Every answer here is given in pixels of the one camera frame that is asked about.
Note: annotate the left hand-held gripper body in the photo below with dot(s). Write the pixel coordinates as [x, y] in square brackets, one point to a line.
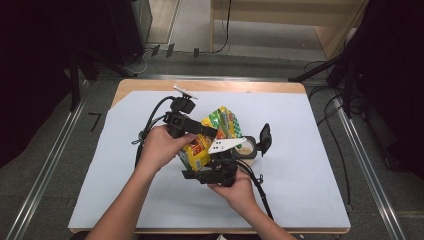
[181, 106]

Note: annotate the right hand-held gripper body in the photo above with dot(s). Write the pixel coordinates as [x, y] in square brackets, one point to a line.
[223, 173]

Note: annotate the yellow green checkered seasoning packet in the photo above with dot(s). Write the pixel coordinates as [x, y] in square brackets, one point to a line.
[196, 153]

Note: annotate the glass jar with black lid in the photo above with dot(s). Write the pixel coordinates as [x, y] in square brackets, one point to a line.
[265, 135]

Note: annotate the person's right hand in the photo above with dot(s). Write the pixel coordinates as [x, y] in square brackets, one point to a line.
[240, 195]

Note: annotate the person's left hand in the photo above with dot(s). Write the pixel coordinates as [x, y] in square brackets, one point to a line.
[156, 150]

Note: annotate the beige seasoning granules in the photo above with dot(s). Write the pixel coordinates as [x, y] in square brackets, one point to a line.
[246, 151]

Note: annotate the wooden table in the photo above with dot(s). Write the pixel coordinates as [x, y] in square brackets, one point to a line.
[233, 86]

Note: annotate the small black floor block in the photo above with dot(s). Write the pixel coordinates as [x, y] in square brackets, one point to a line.
[155, 50]
[196, 53]

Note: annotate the white table sheet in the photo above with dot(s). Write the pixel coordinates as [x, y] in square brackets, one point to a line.
[293, 166]

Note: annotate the black cabinet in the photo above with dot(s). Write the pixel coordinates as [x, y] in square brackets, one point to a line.
[126, 30]

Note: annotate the black metal stand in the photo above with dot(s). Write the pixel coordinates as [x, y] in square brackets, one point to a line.
[74, 83]
[313, 70]

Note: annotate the wooden shelf unit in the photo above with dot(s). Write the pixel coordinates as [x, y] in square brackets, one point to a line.
[266, 18]

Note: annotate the dark curtain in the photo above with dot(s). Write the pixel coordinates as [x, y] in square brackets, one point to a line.
[393, 66]
[33, 66]

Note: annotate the long metal floor rail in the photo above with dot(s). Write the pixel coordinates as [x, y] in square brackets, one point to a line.
[48, 166]
[365, 166]

